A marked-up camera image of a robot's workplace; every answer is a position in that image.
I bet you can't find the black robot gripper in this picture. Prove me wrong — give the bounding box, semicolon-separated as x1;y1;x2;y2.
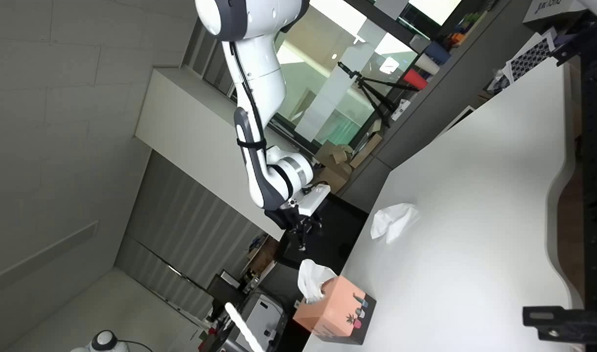
264;206;323;253

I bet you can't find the white tissue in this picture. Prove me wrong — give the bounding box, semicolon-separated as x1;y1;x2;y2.
298;259;335;302
370;204;419;245

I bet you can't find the pink tissue box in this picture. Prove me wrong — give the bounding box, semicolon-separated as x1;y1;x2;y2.
294;277;376;345

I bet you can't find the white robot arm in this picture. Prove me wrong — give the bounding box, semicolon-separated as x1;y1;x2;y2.
194;0;331;251

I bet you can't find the black office chair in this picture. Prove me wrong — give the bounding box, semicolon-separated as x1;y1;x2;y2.
274;196;368;275

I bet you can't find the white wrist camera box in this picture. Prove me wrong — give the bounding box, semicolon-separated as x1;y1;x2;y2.
296;185;331;216

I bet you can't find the black camera tripod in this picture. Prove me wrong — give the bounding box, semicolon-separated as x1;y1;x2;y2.
337;63;413;128

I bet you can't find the black clamp bracket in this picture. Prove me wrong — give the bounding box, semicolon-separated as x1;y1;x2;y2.
523;306;597;347

